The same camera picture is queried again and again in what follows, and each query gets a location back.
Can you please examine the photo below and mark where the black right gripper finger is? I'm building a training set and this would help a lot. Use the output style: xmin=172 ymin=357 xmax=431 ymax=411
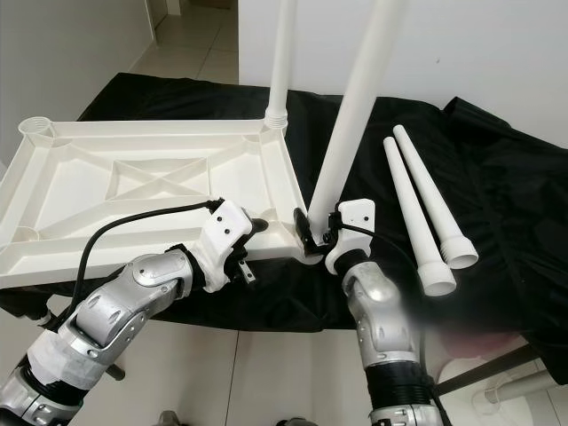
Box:
xmin=296 ymin=208 xmax=320 ymax=260

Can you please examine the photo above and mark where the white plastic table leg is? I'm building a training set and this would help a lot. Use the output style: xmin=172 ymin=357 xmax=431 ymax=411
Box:
xmin=383 ymin=137 xmax=458 ymax=296
xmin=307 ymin=0 xmax=409 ymax=230
xmin=264 ymin=0 xmax=300 ymax=130
xmin=393 ymin=124 xmax=480 ymax=271

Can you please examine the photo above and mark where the white plastic table top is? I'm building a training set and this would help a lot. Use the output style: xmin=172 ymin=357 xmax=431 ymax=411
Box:
xmin=0 ymin=114 xmax=312 ymax=291

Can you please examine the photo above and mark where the black cloth table cover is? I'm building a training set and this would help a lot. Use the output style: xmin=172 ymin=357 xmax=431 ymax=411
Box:
xmin=0 ymin=71 xmax=568 ymax=338

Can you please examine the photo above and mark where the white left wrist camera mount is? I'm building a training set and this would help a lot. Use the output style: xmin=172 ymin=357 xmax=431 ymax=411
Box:
xmin=202 ymin=199 xmax=254 ymax=292

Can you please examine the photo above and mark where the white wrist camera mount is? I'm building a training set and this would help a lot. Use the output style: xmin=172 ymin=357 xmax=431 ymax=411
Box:
xmin=202 ymin=199 xmax=254 ymax=292
xmin=324 ymin=198 xmax=376 ymax=274

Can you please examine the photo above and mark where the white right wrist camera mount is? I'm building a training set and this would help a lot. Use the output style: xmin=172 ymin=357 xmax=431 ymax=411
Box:
xmin=324 ymin=198 xmax=376 ymax=274

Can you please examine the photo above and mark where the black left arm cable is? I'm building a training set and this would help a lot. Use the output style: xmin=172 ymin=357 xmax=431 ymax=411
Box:
xmin=73 ymin=199 xmax=223 ymax=312

